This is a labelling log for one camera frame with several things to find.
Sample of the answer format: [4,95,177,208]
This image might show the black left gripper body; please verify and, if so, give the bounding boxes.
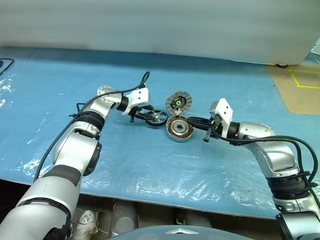
[129,104,152,124]

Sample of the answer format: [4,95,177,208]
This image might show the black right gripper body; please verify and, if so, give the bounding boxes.
[203,113,225,144]

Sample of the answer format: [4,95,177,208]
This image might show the black rimmed silver rotor wheel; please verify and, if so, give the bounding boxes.
[145,109,169,130]

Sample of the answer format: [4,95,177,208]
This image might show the silver motor stator copper windings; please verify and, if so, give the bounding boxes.
[165,116,195,144]

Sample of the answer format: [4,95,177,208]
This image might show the round motor end cap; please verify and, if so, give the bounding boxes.
[165,90,194,117]

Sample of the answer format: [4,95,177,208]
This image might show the brown cardboard sheet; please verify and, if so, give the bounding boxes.
[265,61,320,115]

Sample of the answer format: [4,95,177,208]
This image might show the white backdrop board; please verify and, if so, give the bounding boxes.
[0,0,320,66]

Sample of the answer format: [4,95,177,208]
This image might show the grey rounded cylinder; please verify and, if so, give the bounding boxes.
[109,199,139,237]

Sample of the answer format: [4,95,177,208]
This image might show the grey robot torso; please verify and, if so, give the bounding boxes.
[107,224,220,240]

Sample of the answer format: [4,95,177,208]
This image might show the pale crumpled rounded shape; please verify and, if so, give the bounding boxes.
[74,209,99,240]

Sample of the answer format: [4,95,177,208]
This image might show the teal object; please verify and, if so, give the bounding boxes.
[310,37,320,65]

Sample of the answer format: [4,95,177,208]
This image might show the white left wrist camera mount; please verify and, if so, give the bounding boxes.
[121,87,151,116]

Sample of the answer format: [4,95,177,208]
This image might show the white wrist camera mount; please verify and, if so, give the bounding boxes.
[121,87,151,116]
[209,98,235,137]

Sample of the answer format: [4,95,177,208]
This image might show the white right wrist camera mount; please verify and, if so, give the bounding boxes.
[209,98,235,137]

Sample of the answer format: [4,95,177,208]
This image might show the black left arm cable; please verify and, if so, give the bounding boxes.
[33,71,151,183]

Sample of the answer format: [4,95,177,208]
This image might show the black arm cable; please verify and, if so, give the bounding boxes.
[33,71,151,183]
[214,129,320,187]

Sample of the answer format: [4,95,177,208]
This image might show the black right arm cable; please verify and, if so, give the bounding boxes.
[214,129,320,187]

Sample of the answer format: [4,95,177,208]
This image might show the thin black cable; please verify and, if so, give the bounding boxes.
[0,58,15,76]

